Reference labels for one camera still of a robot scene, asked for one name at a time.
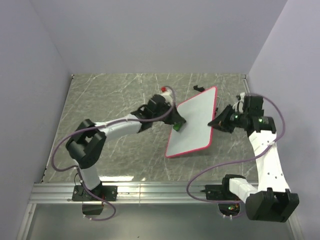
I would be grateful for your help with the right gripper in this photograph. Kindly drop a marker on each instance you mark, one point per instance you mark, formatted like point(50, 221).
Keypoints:
point(221, 121)

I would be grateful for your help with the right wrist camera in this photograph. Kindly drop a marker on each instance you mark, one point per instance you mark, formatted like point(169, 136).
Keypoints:
point(238, 106)

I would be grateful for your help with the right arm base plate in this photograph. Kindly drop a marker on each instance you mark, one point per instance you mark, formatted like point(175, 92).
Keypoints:
point(215, 192)

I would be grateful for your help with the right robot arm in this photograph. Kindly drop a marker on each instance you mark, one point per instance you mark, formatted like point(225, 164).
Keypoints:
point(272, 200)

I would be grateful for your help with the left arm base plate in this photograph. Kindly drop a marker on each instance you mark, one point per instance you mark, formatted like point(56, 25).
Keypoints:
point(106, 192)

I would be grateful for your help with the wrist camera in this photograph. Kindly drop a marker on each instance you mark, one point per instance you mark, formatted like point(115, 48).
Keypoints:
point(238, 106)
point(167, 94)

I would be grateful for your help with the pink framed whiteboard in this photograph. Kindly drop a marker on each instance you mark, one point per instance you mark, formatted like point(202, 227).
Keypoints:
point(195, 134)

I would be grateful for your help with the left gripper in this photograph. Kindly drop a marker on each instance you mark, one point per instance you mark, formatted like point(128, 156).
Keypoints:
point(175, 117)

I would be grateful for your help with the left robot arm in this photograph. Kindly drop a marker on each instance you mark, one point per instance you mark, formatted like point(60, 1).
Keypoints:
point(86, 147)

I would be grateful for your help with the aluminium mounting rail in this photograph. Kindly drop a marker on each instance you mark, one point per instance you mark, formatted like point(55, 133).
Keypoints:
point(128, 192)

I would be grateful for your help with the whiteboard wire stand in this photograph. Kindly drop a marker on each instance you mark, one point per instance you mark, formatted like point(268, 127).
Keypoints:
point(202, 89)

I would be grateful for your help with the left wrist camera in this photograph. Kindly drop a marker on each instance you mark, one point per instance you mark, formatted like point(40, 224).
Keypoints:
point(167, 94)

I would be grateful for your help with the green whiteboard eraser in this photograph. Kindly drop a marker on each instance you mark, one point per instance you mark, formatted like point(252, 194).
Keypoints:
point(177, 126)

